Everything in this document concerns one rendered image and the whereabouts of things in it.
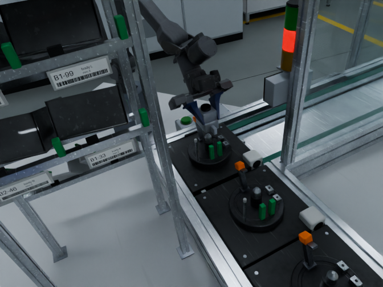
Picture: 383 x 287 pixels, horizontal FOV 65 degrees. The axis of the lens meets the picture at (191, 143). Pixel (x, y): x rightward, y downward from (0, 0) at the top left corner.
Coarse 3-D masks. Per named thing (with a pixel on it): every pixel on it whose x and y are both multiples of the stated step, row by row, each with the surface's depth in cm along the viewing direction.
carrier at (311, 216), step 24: (264, 168) 90; (216, 192) 85; (240, 192) 82; (264, 192) 80; (288, 192) 82; (216, 216) 79; (240, 216) 76; (264, 216) 74; (288, 216) 76; (312, 216) 73; (240, 240) 73; (264, 240) 72; (288, 240) 71; (240, 264) 68
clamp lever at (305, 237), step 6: (300, 234) 61; (306, 234) 61; (300, 240) 62; (306, 240) 60; (312, 240) 61; (306, 246) 61; (312, 246) 59; (306, 252) 62; (306, 258) 63; (312, 258) 63
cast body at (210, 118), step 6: (198, 108) 87; (204, 108) 85; (210, 108) 86; (204, 114) 84; (210, 114) 85; (216, 114) 86; (204, 120) 85; (210, 120) 86; (216, 120) 87; (204, 126) 87; (210, 126) 87; (216, 126) 88; (216, 132) 86
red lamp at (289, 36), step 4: (284, 28) 70; (284, 32) 70; (288, 32) 68; (292, 32) 68; (284, 36) 70; (288, 36) 69; (292, 36) 68; (284, 40) 71; (288, 40) 70; (292, 40) 69; (284, 44) 71; (288, 44) 70; (292, 44) 70; (284, 48) 72; (288, 48) 71; (292, 48) 70
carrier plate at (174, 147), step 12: (204, 132) 106; (228, 132) 105; (168, 144) 103; (180, 144) 103; (240, 144) 99; (180, 156) 98; (240, 156) 95; (180, 168) 94; (192, 168) 93; (216, 168) 92; (228, 168) 92; (192, 180) 89; (204, 180) 89; (216, 180) 88; (228, 180) 90; (192, 192) 86
